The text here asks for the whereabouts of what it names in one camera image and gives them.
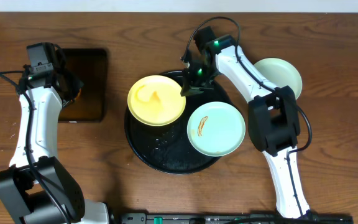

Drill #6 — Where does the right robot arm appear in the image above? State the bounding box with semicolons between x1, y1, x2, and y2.
181;33;310;218

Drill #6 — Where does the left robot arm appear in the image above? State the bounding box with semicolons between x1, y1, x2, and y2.
0;56;110;223

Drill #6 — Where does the light blue plate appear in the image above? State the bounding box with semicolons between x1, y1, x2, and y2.
186;101;246;157
254;58;303;99

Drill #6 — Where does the black rectangular water tray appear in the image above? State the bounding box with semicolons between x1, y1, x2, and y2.
59;49;108;123

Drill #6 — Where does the yellow plate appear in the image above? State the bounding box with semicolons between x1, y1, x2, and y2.
127;75;186;126

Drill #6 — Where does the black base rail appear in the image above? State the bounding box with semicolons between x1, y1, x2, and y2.
111;213;354;224

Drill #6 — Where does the round black serving tray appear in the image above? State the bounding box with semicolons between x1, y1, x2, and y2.
124;82;232;174

